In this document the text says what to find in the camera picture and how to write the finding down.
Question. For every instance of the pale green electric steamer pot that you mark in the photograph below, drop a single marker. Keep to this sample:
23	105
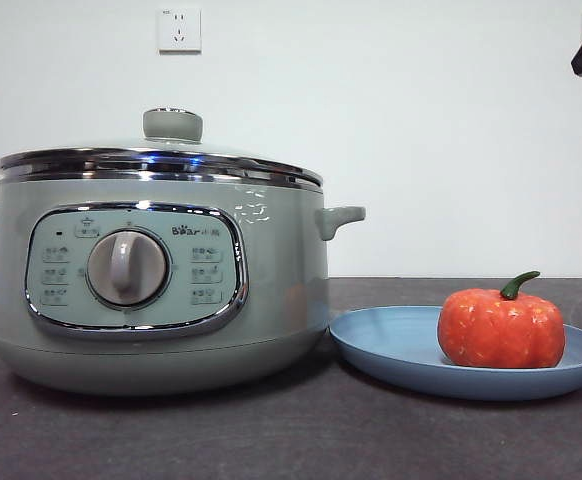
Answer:
271	280

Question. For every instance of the orange pumpkin with green stem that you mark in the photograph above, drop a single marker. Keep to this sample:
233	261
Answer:
496	330

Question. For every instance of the blue round plate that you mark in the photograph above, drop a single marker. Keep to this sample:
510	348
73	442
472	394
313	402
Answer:
386	345

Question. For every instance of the glass lid with green knob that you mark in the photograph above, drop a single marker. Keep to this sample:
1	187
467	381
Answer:
172	125

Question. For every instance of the white wall socket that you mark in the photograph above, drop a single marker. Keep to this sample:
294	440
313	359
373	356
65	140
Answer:
180	30

